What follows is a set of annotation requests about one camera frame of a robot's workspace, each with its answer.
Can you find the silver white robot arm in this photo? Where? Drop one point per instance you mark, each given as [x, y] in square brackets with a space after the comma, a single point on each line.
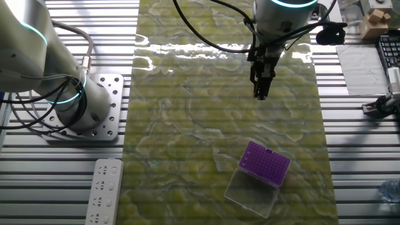
[37, 53]

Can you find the small wooden cube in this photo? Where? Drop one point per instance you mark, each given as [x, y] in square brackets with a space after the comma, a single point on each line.
[376, 16]
[387, 17]

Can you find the clear glass cup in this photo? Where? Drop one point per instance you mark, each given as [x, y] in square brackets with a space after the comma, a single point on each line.
[353, 18]

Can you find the black clamp tool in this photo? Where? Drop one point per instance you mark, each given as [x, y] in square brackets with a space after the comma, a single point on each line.
[382, 106]

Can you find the green marble pattern mat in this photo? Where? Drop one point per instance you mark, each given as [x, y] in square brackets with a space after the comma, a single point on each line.
[187, 125]

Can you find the white power strip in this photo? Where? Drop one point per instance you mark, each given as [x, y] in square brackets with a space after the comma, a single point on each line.
[104, 193]

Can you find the grey box with knob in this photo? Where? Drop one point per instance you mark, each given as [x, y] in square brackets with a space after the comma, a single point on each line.
[375, 6]

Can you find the white ribbed device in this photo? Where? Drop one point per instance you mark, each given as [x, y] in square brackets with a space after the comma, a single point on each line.
[394, 78]

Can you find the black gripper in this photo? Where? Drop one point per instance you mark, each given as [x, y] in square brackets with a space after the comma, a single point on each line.
[265, 61]

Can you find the purple pipette tip box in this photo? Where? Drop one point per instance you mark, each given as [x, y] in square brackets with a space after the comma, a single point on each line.
[264, 162]

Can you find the black keyboard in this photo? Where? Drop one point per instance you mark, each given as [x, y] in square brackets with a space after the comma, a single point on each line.
[390, 50]

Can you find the white paper sheet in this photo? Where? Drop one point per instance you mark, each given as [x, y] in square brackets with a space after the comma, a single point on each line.
[359, 68]

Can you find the large wooden block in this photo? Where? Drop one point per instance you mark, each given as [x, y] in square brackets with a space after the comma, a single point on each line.
[373, 30]

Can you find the clear plastic water bottle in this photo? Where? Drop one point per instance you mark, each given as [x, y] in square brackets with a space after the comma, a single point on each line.
[392, 190]

